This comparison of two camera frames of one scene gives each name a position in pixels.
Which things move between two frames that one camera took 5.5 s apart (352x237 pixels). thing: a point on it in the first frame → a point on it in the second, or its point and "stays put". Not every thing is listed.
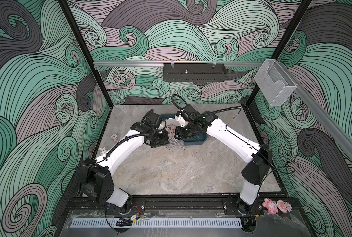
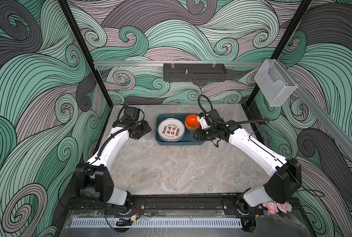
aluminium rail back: [178, 63] stays put
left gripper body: [159, 139] → [141, 129]
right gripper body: [187, 131] → [209, 133]
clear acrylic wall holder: [275, 82] stays put
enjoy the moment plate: [171, 126] stays put
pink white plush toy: [284, 206] stays put
